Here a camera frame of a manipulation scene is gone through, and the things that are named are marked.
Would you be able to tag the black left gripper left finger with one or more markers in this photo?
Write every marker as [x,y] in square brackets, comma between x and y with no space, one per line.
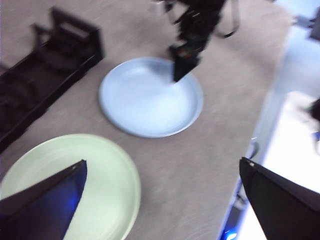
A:
[45,207]

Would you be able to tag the white base platform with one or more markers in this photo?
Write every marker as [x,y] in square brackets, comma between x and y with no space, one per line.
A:
[287,140]

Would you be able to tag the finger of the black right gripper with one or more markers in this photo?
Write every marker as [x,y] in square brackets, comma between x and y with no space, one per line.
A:
[185,65]

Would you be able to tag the light blue round plate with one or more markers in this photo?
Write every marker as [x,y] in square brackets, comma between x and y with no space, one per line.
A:
[145,100]

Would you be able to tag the black plastic plate rack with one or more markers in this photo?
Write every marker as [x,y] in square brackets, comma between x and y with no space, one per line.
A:
[50,62]

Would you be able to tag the pale green round plate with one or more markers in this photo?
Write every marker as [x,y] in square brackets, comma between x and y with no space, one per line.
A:
[105,180]

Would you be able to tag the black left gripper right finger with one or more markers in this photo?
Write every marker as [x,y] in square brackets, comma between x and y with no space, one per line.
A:
[282,207]

